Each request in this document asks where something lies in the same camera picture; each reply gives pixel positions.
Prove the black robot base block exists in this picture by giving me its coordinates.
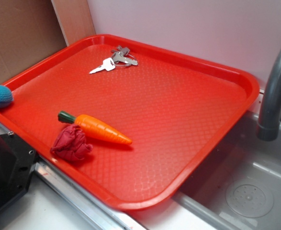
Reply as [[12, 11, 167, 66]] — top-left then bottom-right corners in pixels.
[[0, 134, 37, 212]]

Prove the crumpled red paper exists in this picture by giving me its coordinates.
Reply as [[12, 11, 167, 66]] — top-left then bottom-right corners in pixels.
[[50, 124, 93, 162]]

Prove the red plastic tray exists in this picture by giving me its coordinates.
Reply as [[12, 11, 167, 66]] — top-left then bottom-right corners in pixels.
[[0, 34, 259, 210]]

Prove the orange toy carrot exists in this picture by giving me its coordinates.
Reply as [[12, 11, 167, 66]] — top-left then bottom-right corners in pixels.
[[57, 111, 132, 145]]

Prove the silver key bunch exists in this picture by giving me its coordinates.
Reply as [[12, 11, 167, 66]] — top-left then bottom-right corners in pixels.
[[89, 46, 138, 74]]

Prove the light wooden board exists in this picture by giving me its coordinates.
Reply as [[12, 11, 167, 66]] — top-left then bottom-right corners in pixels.
[[51, 0, 96, 46]]

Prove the grey plastic sink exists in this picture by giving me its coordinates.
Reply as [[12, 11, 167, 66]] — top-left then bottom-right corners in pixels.
[[173, 112, 281, 230]]

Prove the grey toy faucet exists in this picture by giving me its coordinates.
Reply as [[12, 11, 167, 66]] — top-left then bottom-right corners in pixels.
[[256, 50, 281, 141]]

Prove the blue crocheted ball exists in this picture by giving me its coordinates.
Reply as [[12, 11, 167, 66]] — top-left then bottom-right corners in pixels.
[[0, 85, 13, 108]]

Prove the brown cardboard panel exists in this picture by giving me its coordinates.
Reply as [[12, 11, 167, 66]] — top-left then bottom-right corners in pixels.
[[0, 0, 66, 84]]

